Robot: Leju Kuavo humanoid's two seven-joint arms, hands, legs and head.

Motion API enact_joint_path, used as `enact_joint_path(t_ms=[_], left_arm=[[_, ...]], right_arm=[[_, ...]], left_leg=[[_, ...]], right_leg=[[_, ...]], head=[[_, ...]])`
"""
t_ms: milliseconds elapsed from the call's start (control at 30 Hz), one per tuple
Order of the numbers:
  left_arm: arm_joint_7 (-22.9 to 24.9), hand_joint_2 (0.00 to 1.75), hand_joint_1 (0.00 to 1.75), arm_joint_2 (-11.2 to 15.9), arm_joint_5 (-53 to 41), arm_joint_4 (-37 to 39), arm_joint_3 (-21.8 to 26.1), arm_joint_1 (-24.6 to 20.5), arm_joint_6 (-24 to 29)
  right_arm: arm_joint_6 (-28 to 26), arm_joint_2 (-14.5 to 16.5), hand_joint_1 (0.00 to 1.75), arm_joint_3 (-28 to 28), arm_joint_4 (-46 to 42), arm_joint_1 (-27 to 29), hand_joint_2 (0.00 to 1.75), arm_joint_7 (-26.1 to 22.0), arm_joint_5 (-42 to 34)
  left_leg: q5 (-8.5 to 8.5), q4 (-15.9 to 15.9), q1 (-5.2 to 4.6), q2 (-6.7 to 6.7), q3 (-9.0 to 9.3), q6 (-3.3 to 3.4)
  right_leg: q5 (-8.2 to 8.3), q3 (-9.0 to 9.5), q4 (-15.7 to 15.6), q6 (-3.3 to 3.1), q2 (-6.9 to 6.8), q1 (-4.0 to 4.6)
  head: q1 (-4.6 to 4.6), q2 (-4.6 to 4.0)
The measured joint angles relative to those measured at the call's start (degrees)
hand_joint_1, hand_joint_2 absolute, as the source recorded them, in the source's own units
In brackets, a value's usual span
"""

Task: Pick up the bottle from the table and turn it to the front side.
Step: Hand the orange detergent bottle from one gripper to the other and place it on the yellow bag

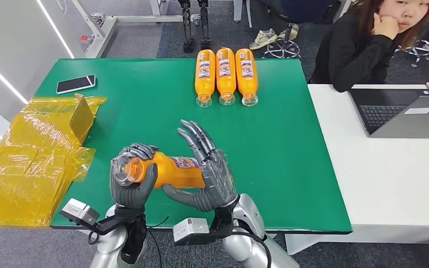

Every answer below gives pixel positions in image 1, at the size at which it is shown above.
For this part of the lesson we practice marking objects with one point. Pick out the black smartphone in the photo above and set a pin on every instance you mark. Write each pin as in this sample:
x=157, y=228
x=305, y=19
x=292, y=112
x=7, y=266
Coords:
x=75, y=84

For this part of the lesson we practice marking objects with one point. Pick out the green table mat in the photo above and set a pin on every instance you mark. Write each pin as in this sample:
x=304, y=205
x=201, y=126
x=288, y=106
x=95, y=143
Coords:
x=155, y=111

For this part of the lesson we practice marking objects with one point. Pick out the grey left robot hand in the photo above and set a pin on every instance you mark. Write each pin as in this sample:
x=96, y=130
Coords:
x=129, y=196

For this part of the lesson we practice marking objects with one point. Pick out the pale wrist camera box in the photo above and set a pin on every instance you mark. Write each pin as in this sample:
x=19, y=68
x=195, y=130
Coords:
x=79, y=211
x=190, y=227

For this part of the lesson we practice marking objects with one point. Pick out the seated person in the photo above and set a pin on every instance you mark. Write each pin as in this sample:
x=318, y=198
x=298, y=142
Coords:
x=347, y=59

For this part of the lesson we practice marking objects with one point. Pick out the yellow film wrapped cardboard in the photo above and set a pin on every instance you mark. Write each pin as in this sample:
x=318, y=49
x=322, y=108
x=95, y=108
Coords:
x=33, y=166

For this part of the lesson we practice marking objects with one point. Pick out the white metal gantry frame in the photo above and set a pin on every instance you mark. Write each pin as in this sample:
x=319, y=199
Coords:
x=101, y=35

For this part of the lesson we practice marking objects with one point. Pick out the chrome office chair base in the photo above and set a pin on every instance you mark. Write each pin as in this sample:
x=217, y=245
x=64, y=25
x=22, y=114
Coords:
x=283, y=48
x=420, y=48

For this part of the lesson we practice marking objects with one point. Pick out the person's hand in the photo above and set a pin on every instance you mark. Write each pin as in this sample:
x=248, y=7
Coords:
x=386, y=26

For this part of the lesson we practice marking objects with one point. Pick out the grey laptop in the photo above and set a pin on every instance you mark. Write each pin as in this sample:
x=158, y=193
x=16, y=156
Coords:
x=381, y=111

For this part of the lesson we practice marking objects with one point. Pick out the orange bottle with clear cap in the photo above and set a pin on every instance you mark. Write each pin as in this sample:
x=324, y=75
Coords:
x=174, y=174
x=246, y=74
x=226, y=74
x=205, y=74

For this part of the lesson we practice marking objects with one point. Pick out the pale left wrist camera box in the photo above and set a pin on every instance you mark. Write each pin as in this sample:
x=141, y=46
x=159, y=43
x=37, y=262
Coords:
x=79, y=211

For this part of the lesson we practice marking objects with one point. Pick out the black humanoid robot white head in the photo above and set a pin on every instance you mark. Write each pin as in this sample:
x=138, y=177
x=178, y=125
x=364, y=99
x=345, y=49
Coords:
x=188, y=26

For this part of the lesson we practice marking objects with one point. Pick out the white desk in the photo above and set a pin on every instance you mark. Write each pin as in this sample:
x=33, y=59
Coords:
x=384, y=177

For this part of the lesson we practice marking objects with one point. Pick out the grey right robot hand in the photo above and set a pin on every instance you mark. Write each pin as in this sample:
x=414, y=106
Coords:
x=218, y=177

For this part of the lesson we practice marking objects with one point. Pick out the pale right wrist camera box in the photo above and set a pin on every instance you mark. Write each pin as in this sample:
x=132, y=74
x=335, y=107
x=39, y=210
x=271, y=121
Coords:
x=190, y=227

